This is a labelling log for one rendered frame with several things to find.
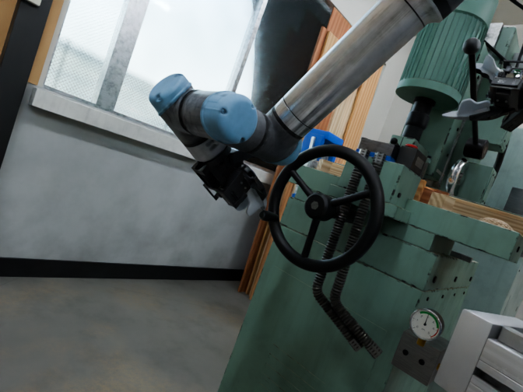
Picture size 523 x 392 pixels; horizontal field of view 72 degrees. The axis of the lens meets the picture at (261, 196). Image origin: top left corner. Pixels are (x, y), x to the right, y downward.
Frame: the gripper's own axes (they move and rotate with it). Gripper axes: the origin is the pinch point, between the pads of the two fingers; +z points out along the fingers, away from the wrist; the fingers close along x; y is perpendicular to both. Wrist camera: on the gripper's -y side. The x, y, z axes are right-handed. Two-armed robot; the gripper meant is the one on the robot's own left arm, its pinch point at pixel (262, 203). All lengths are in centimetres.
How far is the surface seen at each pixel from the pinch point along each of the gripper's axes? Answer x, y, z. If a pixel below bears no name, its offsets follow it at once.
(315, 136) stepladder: -62, -76, 62
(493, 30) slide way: 17, -90, 17
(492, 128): 26, -64, 32
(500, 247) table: 42.3, -18.1, 19.4
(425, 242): 28.6, -14.5, 20.6
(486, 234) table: 39.3, -19.7, 18.5
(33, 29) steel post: -113, -15, -43
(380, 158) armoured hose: 17.4, -22.4, 3.6
